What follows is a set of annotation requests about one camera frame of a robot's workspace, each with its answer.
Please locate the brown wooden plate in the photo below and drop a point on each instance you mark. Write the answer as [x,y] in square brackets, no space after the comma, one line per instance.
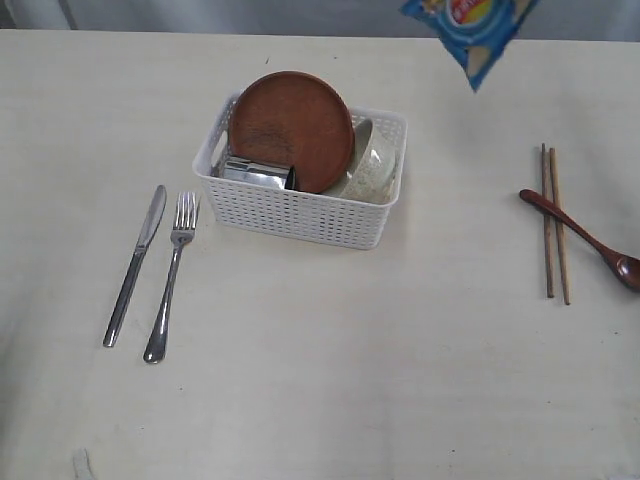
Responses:
[294,119]

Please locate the silver metal fork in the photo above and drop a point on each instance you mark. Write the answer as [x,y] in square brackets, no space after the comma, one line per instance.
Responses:
[183,233]

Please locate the silver table knife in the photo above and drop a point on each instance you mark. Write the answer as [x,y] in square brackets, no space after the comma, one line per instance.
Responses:
[147,233]

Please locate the blue chips bag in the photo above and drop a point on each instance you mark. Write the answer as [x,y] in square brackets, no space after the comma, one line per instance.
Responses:
[474,32]

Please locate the dark wooden spoon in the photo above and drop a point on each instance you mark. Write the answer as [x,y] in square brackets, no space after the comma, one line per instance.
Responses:
[624,267]

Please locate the white perforated plastic basket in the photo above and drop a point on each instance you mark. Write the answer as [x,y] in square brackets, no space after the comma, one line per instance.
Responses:
[298,215]

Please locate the speckled ceramic bowl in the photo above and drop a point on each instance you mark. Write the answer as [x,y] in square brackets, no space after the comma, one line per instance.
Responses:
[369,176]

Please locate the shiny steel cup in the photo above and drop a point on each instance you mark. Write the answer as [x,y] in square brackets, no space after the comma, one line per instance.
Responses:
[259,174]

